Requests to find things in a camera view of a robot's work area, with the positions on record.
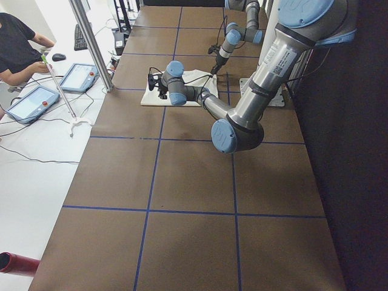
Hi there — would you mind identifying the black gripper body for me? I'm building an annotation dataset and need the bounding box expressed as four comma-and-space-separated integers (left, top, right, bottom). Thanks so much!
214, 55, 227, 69
158, 79, 169, 96

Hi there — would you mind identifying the cream long-sleeve printed shirt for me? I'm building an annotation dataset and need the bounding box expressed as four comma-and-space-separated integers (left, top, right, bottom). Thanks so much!
141, 70, 218, 107

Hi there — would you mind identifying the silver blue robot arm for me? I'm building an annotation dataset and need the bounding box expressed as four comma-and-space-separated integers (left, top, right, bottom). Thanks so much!
148, 1, 358, 153
208, 1, 264, 75

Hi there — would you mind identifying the black power adapter box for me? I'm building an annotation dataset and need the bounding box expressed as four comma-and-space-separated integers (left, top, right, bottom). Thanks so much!
113, 32, 125, 56

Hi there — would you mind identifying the far blue teach pendant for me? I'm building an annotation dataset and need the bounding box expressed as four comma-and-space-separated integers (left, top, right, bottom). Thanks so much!
59, 63, 99, 93

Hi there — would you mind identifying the blue teach pendant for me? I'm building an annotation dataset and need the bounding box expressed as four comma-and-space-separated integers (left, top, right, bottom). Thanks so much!
5, 85, 60, 124
59, 63, 99, 93

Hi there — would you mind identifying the white reacher grabber stick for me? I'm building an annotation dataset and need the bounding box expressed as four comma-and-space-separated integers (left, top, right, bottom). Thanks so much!
41, 55, 92, 138

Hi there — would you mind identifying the black keyboard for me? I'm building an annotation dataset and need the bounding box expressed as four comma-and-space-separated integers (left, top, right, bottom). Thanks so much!
73, 24, 87, 51

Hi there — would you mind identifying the black computer mouse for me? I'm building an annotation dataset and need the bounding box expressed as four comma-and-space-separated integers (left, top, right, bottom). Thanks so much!
52, 53, 66, 62

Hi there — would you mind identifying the near blue teach pendant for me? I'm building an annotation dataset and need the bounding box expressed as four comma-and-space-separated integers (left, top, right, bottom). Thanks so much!
5, 85, 60, 124

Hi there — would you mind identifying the person in black shirt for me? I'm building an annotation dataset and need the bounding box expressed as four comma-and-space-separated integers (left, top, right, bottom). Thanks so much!
0, 12, 56, 119

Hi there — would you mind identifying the red cylinder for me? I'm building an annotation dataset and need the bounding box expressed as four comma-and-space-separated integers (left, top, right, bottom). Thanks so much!
1, 252, 40, 277

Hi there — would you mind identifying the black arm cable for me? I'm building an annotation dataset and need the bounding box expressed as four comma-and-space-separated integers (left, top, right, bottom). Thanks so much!
148, 67, 213, 101
215, 15, 243, 49

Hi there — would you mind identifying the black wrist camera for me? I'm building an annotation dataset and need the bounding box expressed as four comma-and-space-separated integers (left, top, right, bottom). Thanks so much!
207, 44, 220, 55
147, 67, 162, 91

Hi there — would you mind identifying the white camera mast with base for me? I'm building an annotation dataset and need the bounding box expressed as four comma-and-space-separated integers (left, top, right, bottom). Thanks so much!
237, 1, 284, 107

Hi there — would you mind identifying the black pendant cable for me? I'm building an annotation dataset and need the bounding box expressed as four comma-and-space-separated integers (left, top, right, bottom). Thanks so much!
0, 70, 95, 166

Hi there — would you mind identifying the aluminium frame post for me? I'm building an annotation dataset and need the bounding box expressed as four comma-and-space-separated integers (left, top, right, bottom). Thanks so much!
69, 0, 114, 92

